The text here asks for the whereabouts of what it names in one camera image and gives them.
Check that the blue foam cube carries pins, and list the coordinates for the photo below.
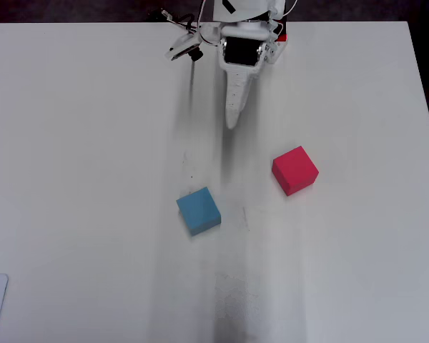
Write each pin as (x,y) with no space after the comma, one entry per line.
(198,209)

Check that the red foam cube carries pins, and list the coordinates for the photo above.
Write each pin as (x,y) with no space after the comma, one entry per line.
(295,166)

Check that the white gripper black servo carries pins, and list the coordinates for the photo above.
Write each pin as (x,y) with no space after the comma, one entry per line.
(240,53)

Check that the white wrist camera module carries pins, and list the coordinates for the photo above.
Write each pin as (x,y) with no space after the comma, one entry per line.
(180,50)

